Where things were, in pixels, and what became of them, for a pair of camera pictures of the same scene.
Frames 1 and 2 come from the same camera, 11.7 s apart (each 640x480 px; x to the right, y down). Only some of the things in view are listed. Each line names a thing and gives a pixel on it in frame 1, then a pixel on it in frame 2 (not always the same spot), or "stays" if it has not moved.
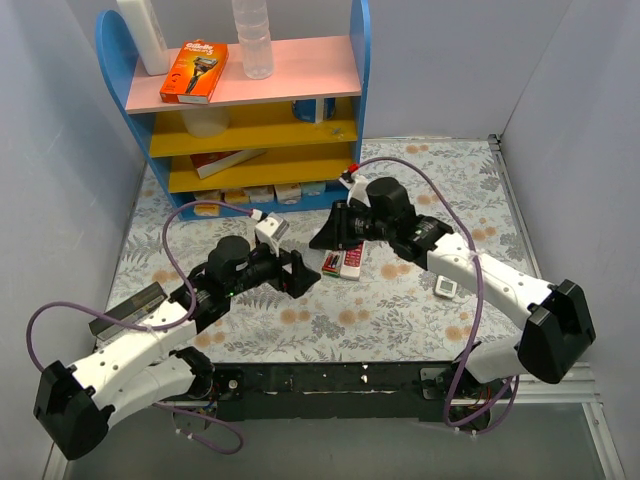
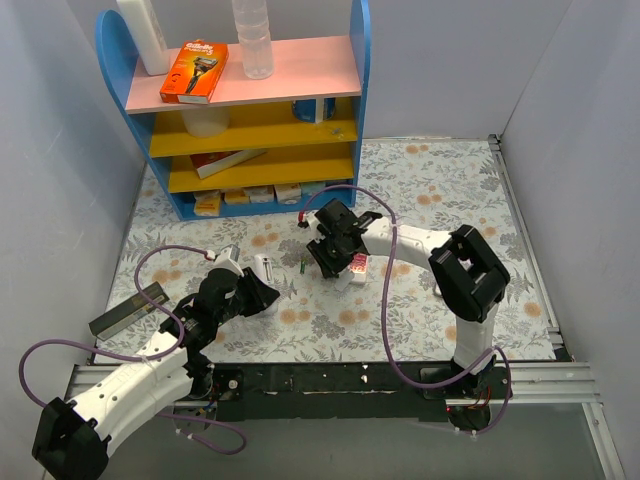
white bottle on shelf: (144, 24) stays
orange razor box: (194, 72) stays
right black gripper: (343, 225) → (329, 255)
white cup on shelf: (207, 122) stays
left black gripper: (288, 271) → (251, 291)
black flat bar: (130, 310) stays
